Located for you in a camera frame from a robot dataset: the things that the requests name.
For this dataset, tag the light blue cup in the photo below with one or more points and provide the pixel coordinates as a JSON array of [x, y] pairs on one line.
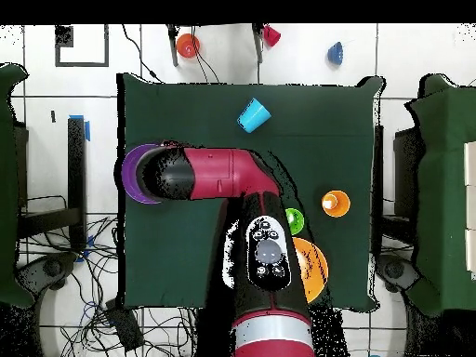
[[254, 115]]

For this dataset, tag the purple bowl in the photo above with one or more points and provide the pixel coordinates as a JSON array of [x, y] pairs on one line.
[[129, 174]]

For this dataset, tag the orange bowl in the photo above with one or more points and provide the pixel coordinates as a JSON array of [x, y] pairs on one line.
[[187, 45]]

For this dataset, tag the blue bowl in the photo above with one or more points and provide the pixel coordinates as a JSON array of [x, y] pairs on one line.
[[335, 54]]

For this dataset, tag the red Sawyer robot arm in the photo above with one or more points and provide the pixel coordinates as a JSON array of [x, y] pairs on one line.
[[215, 174]]

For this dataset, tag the green cup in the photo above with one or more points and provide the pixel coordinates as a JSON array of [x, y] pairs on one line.
[[295, 221]]

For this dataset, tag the dark green tablecloth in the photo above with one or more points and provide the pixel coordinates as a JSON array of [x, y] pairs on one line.
[[186, 260]]

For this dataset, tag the yellow cup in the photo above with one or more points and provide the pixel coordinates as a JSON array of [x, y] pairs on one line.
[[340, 206]]

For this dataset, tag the large yellow bowl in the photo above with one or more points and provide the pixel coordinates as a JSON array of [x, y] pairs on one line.
[[316, 267]]

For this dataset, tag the thin black bar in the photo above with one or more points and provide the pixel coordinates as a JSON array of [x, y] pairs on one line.
[[378, 167]]

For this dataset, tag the black stand leg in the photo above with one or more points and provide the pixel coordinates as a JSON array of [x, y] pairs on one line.
[[173, 48], [258, 48]]

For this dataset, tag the long black beam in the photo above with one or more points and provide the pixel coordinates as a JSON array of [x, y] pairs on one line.
[[76, 167]]

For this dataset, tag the red cup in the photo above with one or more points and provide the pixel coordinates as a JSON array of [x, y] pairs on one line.
[[272, 36]]

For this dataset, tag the gray black machine base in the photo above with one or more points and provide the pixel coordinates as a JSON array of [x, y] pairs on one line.
[[52, 267], [394, 269]]

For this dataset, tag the black power box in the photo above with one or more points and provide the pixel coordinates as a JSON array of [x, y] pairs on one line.
[[124, 327]]

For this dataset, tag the short black beam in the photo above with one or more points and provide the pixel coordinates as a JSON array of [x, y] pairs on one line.
[[48, 221]]

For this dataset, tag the green cloth side table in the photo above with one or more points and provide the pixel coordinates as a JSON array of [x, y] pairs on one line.
[[442, 186], [9, 186]]

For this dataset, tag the white boxes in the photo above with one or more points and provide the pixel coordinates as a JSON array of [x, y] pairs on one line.
[[470, 208]]

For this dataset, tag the black square frame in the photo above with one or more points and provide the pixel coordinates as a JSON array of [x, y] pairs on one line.
[[106, 48]]

